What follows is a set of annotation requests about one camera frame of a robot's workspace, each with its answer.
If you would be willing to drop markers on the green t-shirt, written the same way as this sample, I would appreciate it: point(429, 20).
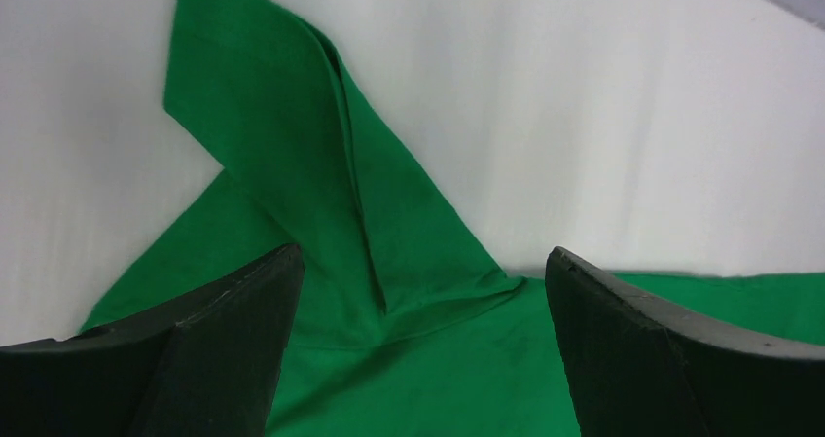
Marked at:
point(426, 155)

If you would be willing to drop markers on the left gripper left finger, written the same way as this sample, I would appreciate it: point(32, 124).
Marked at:
point(205, 363)

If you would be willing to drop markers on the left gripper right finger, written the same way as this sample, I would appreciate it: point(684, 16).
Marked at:
point(638, 364)

